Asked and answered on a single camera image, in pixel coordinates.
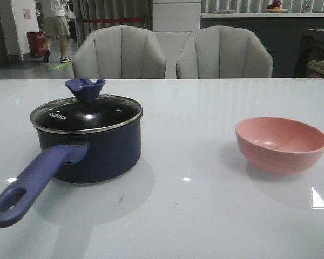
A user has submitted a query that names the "red barrier belt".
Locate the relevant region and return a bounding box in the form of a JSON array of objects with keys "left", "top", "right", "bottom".
[{"left": 82, "top": 17, "right": 145, "bottom": 24}]

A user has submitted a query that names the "grey chair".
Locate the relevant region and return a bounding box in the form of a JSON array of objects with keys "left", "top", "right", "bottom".
[
  {"left": 175, "top": 25, "right": 273, "bottom": 79},
  {"left": 72, "top": 25, "right": 166, "bottom": 79}
]

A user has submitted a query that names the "right grey chair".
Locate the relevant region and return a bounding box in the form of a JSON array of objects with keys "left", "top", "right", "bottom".
[{"left": 175, "top": 25, "right": 273, "bottom": 79}]

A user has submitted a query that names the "walking person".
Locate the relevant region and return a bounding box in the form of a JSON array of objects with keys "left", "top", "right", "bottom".
[{"left": 35, "top": 0, "right": 71, "bottom": 63}]

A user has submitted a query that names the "pink bowl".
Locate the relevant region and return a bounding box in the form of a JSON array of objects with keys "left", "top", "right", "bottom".
[{"left": 235, "top": 117, "right": 324, "bottom": 173}]

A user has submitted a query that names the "olive cushion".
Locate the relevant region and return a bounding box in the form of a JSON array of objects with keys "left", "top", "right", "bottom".
[{"left": 307, "top": 60, "right": 324, "bottom": 78}]

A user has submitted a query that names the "red trash bin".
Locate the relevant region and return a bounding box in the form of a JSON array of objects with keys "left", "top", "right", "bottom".
[{"left": 26, "top": 31, "right": 45, "bottom": 57}]

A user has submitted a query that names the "glass lid blue knob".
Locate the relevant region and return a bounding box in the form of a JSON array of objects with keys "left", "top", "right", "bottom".
[{"left": 30, "top": 78, "right": 143, "bottom": 134}]

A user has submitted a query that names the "dark blue saucepan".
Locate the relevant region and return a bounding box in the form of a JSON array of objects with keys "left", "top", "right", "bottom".
[{"left": 0, "top": 94, "right": 143, "bottom": 229}]

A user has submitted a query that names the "dark grey counter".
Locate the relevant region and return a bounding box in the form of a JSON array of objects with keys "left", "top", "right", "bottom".
[{"left": 201, "top": 13, "right": 324, "bottom": 78}]

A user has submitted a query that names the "white cabinet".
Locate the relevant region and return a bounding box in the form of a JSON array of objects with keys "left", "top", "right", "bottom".
[{"left": 152, "top": 0, "right": 201, "bottom": 32}]

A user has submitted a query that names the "fruit plate on counter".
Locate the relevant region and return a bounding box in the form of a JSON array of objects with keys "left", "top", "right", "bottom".
[{"left": 266, "top": 0, "right": 288, "bottom": 13}]

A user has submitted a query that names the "left grey chair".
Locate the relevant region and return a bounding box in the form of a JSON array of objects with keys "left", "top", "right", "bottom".
[{"left": 72, "top": 25, "right": 166, "bottom": 79}]

